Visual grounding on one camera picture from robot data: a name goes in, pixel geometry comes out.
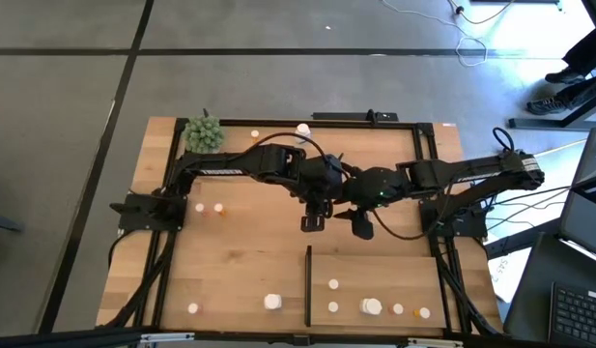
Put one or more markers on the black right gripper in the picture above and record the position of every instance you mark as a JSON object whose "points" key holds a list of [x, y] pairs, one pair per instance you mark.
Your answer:
{"points": [[362, 224]]}

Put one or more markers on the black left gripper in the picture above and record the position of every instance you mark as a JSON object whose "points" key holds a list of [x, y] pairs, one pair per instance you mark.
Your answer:
{"points": [[318, 205]]}

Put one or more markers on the white round pill bottle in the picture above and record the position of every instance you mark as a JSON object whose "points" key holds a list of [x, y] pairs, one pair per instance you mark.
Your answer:
{"points": [[372, 306]]}

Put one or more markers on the pink pill vial white cap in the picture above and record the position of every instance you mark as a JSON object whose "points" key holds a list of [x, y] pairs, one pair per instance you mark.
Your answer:
{"points": [[199, 207], [193, 308], [398, 308]]}

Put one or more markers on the orange pill vial white cap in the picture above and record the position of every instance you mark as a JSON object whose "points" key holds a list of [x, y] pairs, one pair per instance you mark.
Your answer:
{"points": [[424, 312], [255, 133], [218, 208]]}

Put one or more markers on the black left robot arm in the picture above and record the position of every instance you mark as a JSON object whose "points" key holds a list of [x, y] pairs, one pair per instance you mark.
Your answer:
{"points": [[220, 166]]}

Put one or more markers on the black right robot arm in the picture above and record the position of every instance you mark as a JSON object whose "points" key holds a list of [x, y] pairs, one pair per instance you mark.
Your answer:
{"points": [[457, 171]]}

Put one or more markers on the white Trader Joe's melatonin bottle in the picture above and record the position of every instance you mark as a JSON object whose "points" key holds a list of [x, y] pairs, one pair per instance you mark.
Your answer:
{"points": [[272, 301]]}

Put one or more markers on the white bottle blue label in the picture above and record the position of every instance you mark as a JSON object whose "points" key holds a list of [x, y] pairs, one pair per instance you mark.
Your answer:
{"points": [[303, 127]]}

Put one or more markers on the black mounting bar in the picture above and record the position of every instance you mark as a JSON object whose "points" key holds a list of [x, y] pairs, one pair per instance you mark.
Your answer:
{"points": [[346, 116]]}

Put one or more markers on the green succulent in white pot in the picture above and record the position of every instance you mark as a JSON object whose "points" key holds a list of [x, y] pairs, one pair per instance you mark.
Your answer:
{"points": [[204, 135]]}

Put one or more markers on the white paper sheet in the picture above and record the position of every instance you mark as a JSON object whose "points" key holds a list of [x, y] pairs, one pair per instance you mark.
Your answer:
{"points": [[502, 278]]}

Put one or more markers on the black desk crossbar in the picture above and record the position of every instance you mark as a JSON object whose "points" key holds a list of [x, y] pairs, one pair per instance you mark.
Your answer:
{"points": [[515, 241]]}

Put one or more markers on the dark desk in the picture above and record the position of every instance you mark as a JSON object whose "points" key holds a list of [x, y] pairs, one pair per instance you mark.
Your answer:
{"points": [[534, 290]]}

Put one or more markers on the black desk foot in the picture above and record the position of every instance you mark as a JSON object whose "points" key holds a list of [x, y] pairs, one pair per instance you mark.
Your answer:
{"points": [[544, 123]]}

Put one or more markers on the person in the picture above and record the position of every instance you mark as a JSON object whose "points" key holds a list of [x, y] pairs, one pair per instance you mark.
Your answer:
{"points": [[548, 104]]}

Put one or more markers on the grey laptop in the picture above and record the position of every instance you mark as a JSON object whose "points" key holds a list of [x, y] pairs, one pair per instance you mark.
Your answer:
{"points": [[585, 212]]}

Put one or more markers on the black laptop keyboard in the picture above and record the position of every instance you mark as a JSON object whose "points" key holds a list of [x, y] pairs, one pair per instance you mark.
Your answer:
{"points": [[580, 314]]}

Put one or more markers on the black rig beam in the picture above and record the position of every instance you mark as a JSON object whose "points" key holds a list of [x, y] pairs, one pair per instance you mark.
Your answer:
{"points": [[61, 338]]}

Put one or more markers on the dark floor object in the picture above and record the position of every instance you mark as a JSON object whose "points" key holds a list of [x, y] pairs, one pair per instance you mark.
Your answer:
{"points": [[5, 224]]}

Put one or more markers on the wooden shelf black frame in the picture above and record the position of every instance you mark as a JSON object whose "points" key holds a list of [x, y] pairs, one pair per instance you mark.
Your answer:
{"points": [[389, 275]]}

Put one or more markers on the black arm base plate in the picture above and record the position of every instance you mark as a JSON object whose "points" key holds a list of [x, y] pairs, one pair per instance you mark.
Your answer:
{"points": [[473, 231], [133, 224]]}

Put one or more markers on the silver aluminium bracket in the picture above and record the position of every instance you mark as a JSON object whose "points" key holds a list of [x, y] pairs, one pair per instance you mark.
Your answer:
{"points": [[167, 337], [435, 343]]}

